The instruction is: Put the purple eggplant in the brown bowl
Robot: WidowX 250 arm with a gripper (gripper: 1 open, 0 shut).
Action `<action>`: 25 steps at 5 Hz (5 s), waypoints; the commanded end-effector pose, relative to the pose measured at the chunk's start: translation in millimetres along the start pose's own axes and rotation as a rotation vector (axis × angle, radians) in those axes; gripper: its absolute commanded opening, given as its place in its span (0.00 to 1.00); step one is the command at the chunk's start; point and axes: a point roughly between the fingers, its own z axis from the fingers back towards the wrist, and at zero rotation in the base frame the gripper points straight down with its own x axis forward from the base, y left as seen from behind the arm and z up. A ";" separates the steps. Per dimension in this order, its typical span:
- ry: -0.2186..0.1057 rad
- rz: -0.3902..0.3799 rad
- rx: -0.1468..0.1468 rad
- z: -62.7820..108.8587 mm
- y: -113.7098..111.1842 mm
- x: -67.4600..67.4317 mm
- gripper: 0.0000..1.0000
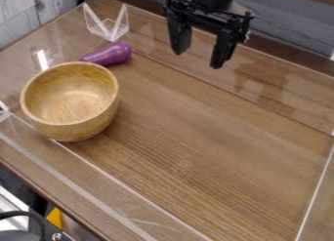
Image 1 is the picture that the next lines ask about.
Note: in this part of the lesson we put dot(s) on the purple toy eggplant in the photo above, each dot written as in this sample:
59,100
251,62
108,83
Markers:
111,54

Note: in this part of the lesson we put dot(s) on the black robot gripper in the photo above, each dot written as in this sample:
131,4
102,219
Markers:
211,14

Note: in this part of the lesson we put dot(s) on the yellow black equipment base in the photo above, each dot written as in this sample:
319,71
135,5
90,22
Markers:
19,198

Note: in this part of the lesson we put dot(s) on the brown wooden bowl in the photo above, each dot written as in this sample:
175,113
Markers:
70,100

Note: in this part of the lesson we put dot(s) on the clear acrylic table enclosure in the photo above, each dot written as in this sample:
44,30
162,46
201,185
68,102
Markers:
218,155

